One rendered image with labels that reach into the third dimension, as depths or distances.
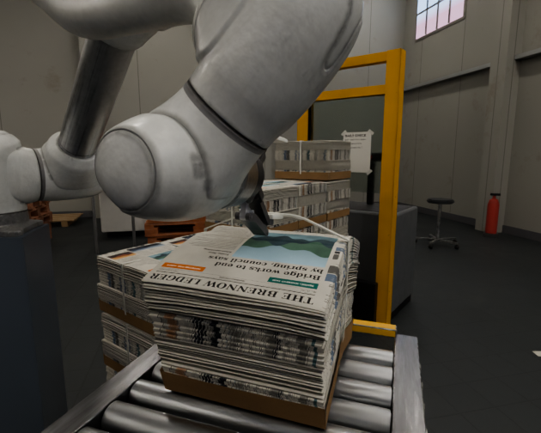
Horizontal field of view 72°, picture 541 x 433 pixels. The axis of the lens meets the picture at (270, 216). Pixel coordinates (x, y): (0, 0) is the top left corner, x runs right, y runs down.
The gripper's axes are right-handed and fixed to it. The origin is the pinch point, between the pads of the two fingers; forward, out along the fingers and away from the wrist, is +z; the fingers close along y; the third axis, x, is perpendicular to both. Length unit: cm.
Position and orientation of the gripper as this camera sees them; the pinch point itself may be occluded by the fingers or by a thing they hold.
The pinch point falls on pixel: (276, 177)
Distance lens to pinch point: 70.3
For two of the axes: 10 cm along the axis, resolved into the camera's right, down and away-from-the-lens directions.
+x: 9.4, 0.8, -3.2
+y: -0.5, 9.9, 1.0
